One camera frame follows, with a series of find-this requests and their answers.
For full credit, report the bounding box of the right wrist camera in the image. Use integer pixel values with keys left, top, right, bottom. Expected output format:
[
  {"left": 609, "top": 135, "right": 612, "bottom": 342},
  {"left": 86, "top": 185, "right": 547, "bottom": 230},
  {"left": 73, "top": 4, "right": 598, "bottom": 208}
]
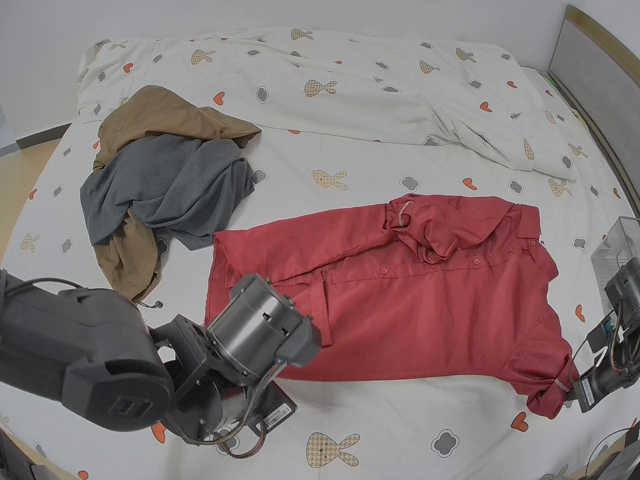
[{"left": 586, "top": 318, "right": 621, "bottom": 355}]

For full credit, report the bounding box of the black cable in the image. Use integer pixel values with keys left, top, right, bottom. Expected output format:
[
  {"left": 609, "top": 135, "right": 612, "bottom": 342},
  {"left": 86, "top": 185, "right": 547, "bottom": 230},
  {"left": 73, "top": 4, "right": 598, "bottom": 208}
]
[{"left": 177, "top": 358, "right": 298, "bottom": 458}]

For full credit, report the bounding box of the bed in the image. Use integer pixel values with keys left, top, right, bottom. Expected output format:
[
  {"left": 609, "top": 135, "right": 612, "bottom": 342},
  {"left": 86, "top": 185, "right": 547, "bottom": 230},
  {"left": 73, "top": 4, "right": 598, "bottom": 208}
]
[{"left": 0, "top": 4, "right": 640, "bottom": 480}]

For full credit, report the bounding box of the white printed quilt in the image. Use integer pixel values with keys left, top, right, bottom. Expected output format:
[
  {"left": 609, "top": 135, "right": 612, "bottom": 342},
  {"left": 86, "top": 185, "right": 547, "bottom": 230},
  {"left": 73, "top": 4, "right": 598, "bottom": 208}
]
[{"left": 77, "top": 28, "right": 581, "bottom": 181}]

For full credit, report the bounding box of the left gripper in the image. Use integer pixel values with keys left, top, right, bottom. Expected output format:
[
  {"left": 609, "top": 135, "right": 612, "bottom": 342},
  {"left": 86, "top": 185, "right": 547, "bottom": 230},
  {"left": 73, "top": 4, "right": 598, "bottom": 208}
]
[{"left": 247, "top": 384, "right": 299, "bottom": 439}]

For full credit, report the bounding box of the grey garment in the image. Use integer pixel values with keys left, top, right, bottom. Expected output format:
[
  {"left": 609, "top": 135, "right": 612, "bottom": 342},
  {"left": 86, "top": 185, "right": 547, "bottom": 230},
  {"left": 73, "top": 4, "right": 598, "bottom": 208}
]
[{"left": 80, "top": 134, "right": 256, "bottom": 251}]

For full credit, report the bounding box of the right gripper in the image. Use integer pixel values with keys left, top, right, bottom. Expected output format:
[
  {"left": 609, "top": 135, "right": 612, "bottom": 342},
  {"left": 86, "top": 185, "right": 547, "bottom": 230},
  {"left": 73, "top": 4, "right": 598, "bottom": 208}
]
[{"left": 570, "top": 365, "right": 613, "bottom": 414}]

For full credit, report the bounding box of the clear plastic box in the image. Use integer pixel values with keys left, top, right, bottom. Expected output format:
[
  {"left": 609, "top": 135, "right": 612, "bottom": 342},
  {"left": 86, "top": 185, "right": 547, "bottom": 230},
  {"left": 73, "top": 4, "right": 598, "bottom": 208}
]
[{"left": 590, "top": 215, "right": 640, "bottom": 314}]

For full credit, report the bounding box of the brown garment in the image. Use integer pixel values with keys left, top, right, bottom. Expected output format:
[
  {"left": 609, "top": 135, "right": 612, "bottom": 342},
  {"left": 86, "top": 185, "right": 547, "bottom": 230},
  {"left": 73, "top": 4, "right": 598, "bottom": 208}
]
[{"left": 92, "top": 84, "right": 262, "bottom": 309}]

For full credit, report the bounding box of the red shirt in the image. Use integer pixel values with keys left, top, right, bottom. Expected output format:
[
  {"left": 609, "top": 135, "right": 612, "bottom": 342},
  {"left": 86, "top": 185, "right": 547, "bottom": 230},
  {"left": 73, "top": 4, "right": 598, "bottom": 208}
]
[{"left": 204, "top": 193, "right": 575, "bottom": 420}]

